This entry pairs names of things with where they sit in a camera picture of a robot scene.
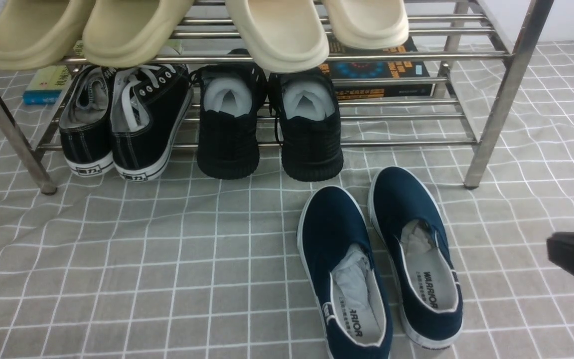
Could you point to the navy slip-on shoe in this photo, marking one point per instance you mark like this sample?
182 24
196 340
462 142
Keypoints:
337 257
407 219

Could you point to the stainless steel shoe rack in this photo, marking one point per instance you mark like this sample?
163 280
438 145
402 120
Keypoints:
471 35

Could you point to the black and orange book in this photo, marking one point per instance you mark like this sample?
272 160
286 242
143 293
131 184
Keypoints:
381 75

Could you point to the black knit sneaker right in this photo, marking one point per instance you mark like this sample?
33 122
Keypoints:
307 124

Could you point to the black knit sneaker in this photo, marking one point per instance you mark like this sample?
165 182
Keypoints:
231 94
307 124

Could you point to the cream foam slipper far right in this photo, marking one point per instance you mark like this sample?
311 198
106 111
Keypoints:
368 24

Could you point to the cream foam slipper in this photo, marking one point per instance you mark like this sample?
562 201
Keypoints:
368 24
282 36

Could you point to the black knit sneaker left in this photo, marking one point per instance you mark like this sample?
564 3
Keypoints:
231 94

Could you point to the grey checked tablecloth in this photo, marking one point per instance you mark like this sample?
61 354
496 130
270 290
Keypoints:
190 267

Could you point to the black canvas sneaker white laces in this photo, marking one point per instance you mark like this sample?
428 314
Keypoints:
149 102

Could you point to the tan foam slipper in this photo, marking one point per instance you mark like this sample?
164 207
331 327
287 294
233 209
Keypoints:
126 33
38 33

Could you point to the black canvas sneaker left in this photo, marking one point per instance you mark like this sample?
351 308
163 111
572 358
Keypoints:
84 126

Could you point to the green and blue book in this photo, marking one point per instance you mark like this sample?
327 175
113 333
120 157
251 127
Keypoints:
48 83

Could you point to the tan foam slipper far left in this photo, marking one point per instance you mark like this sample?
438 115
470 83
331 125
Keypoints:
38 33

